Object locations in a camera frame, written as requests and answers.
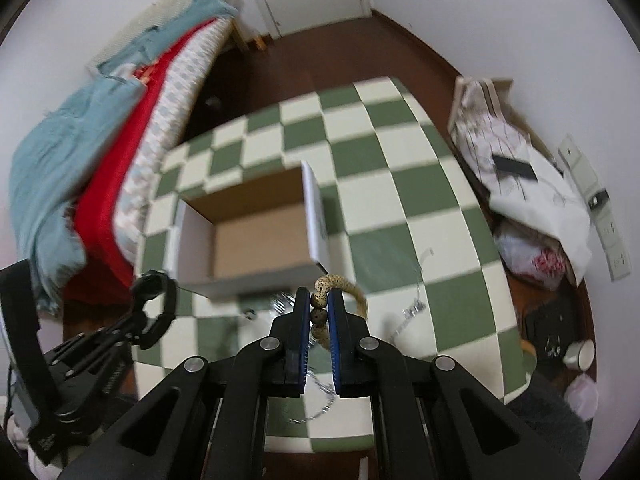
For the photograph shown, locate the wooden bead bracelet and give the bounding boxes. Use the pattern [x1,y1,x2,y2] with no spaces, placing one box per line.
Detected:
[309,273,369,351]

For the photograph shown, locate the thin silver chain necklace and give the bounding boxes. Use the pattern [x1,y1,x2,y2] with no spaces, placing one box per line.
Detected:
[286,358,342,424]

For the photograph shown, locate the thick silver chain bracelet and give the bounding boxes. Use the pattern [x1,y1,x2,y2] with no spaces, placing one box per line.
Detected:
[269,291,298,316]

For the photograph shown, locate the black smart band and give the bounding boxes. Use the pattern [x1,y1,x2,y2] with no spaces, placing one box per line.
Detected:
[130,268,179,351]

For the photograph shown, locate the red bed cover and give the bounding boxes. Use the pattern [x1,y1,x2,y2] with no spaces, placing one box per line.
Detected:
[62,18,219,304]

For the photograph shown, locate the white cardboard box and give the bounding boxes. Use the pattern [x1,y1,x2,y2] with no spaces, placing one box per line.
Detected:
[165,162,330,300]

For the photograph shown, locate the green white checkered tablecloth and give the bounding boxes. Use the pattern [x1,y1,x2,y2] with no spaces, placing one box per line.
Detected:
[134,77,535,453]

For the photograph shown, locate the teal blue blanket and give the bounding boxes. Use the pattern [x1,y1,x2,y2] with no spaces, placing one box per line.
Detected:
[9,0,235,315]

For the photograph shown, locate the black bag on floor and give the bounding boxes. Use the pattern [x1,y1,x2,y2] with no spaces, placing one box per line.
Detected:
[524,298,579,380]

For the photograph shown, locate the red white plastic bag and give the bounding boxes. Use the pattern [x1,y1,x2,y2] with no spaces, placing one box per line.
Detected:
[494,220,567,292]

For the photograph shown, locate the black smartphone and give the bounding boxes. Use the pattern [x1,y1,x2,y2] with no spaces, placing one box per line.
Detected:
[491,154,538,181]

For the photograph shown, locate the white cup on floor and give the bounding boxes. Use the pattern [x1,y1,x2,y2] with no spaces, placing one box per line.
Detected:
[563,339,596,372]

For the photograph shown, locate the white paper sheet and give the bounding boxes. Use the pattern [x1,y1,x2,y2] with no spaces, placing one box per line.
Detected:
[489,144,592,285]

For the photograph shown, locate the white patterned tote bag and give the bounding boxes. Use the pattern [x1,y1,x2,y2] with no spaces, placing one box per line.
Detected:
[447,76,530,194]

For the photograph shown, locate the checkered patterned mattress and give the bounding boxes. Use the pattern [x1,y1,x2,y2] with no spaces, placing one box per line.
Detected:
[113,18,233,264]

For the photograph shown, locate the beige headboard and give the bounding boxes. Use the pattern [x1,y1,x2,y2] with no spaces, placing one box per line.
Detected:
[87,0,243,75]

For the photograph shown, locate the black charger plug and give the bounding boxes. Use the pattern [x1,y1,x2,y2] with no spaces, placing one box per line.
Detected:
[587,188,610,211]

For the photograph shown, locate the white wall socket strip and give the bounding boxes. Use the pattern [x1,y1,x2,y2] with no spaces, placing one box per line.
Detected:
[558,136,631,282]

